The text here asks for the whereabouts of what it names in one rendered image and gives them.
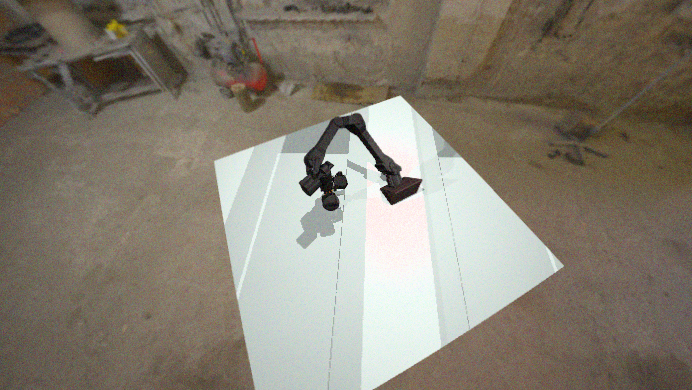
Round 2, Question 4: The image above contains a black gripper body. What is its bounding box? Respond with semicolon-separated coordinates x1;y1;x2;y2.
320;178;338;208

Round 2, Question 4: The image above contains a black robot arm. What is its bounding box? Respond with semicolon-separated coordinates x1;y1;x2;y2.
299;113;405;196

